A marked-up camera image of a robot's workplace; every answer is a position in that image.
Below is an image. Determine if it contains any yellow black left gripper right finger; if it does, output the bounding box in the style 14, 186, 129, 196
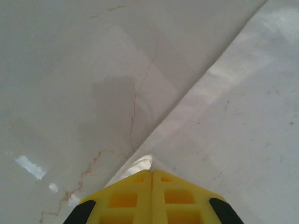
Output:
151, 169, 245, 224

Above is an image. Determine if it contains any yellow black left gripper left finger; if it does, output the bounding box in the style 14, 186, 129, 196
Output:
63, 169, 154, 224

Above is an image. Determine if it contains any white t-shirt with black print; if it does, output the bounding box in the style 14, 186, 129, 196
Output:
102, 0, 299, 224

